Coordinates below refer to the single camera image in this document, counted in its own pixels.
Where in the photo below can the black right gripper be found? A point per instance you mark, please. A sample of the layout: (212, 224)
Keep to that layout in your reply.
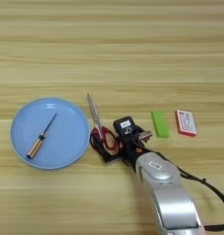
(129, 150)

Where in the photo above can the red white card box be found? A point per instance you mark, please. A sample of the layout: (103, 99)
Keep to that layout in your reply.
(186, 123)

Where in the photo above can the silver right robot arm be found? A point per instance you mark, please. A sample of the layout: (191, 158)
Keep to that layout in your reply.
(169, 189)

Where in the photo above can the green rectangular block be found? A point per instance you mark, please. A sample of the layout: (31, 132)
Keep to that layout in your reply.
(159, 124)

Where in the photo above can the round blue plate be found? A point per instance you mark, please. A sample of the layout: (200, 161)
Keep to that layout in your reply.
(64, 137)

